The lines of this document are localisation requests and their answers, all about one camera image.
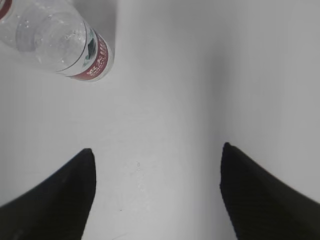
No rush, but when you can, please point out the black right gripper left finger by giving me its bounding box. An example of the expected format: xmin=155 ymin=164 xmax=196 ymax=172
xmin=0 ymin=148 xmax=97 ymax=240

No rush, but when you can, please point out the clear plastic water bottle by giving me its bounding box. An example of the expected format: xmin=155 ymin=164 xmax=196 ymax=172
xmin=0 ymin=0 xmax=114 ymax=82

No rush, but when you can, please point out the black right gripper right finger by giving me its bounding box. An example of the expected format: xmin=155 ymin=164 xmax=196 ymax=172
xmin=219 ymin=142 xmax=320 ymax=240

